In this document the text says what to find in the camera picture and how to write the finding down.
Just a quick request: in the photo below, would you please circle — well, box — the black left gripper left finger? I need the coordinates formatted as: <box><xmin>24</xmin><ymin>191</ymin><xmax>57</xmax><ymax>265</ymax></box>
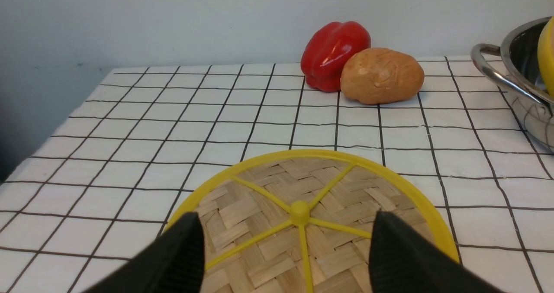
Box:
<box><xmin>86</xmin><ymin>212</ymin><xmax>205</xmax><ymax>293</ymax></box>

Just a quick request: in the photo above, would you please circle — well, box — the stainless steel pot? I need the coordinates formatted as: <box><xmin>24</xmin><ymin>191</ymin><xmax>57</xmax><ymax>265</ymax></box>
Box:
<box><xmin>470</xmin><ymin>17</ymin><xmax>554</xmax><ymax>151</ymax></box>

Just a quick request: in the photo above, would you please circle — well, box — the brown potato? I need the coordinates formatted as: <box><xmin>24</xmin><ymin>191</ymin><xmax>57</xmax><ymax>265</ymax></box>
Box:
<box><xmin>340</xmin><ymin>47</ymin><xmax>424</xmax><ymax>105</ymax></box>

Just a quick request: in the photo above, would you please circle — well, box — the white black grid tablecloth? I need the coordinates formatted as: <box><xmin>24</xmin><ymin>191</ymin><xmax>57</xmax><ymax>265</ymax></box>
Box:
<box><xmin>0</xmin><ymin>56</ymin><xmax>554</xmax><ymax>293</ymax></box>

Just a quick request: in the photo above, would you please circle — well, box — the red bell pepper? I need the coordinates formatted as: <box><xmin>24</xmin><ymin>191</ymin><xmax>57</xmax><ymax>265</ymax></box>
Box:
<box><xmin>300</xmin><ymin>21</ymin><xmax>371</xmax><ymax>93</ymax></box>

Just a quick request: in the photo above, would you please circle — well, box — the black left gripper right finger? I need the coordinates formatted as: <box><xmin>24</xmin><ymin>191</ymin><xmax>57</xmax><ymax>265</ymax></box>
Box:
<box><xmin>369</xmin><ymin>211</ymin><xmax>499</xmax><ymax>293</ymax></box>

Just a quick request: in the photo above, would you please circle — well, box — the woven bamboo steamer lid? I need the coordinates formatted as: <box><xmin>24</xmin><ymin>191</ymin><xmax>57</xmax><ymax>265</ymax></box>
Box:
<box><xmin>167</xmin><ymin>149</ymin><xmax>460</xmax><ymax>293</ymax></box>

